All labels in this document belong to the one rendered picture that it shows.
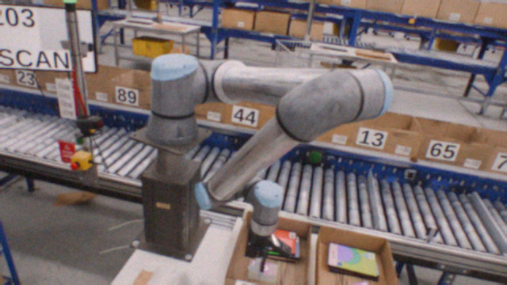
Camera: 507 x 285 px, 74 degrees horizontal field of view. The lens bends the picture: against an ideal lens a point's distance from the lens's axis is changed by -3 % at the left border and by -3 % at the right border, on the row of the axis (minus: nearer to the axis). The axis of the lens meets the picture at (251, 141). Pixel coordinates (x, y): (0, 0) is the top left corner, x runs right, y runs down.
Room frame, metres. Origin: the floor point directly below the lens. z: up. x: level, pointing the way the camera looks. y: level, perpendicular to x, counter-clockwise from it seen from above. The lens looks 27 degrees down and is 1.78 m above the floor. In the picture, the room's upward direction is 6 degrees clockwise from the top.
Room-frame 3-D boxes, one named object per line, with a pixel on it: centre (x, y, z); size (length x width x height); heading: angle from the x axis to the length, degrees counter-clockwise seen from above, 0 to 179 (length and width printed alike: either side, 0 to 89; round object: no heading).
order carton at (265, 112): (2.09, -0.03, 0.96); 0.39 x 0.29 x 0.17; 81
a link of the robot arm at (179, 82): (1.11, 0.28, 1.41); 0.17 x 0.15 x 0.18; 129
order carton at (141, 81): (2.22, 0.74, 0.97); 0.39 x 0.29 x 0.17; 81
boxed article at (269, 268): (0.92, -0.09, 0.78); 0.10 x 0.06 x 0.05; 84
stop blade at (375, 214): (1.52, -0.67, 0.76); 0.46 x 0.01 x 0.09; 171
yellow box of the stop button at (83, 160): (1.43, 0.81, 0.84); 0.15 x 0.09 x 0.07; 81
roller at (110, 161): (1.76, 0.77, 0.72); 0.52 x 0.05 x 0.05; 171
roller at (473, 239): (1.44, -1.15, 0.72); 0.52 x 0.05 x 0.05; 171
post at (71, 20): (1.49, 0.83, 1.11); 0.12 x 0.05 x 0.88; 81
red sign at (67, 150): (1.48, 0.91, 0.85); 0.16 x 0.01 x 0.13; 81
